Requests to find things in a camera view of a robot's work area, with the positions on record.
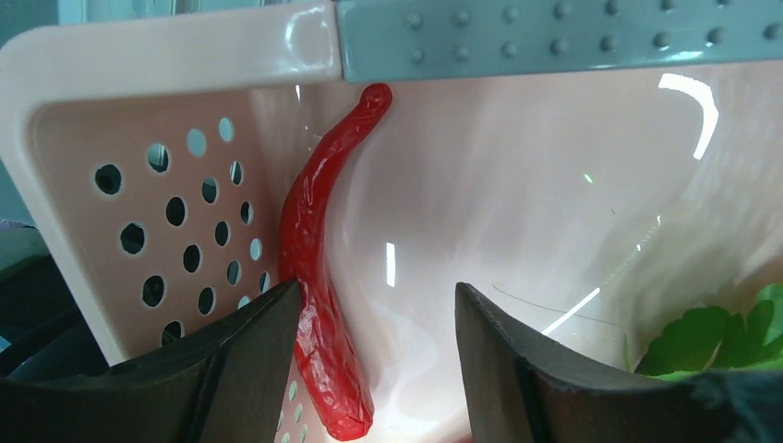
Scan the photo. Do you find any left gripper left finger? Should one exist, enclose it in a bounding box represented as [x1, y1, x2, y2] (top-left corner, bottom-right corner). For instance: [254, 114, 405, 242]
[1, 281, 301, 442]

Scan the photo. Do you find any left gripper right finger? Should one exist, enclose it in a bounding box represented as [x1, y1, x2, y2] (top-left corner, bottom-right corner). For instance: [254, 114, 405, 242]
[455, 282, 782, 442]

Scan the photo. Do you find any red toy chili pepper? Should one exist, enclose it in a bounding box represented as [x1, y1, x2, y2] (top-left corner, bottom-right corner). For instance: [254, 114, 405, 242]
[278, 83, 393, 441]

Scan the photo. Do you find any green toy leafy vegetable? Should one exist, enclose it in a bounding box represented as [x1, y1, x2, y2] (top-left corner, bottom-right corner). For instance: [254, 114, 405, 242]
[624, 283, 782, 381]

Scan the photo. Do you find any pink perforated plastic basket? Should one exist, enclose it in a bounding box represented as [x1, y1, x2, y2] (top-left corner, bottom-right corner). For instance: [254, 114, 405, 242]
[1, 1, 782, 442]

